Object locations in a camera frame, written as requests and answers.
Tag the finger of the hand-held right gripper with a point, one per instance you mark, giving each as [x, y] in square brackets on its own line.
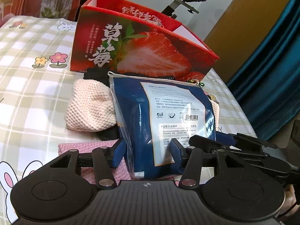
[206, 143]
[226, 139]

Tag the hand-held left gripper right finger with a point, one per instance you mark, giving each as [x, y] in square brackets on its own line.
[176, 152]

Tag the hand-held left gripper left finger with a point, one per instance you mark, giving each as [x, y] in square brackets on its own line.
[119, 152]

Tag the black satin eye mask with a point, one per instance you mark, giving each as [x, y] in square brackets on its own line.
[107, 132]

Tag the blue plastic pouch packet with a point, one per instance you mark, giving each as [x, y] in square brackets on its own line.
[150, 112]

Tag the red strawberry print box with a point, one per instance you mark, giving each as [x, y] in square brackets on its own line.
[145, 49]

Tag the pink knitted cloth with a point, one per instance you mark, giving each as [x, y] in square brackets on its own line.
[117, 173]

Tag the cream knitted hat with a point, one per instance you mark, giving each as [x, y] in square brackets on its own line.
[89, 105]

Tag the blue curtain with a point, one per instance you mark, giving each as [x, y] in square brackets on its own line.
[271, 79]

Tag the black fuzzy cloth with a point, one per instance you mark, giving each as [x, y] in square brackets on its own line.
[95, 76]

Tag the checked cartoon bed sheet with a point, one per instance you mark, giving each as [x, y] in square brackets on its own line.
[35, 93]

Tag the wooden door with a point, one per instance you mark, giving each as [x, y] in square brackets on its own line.
[243, 28]

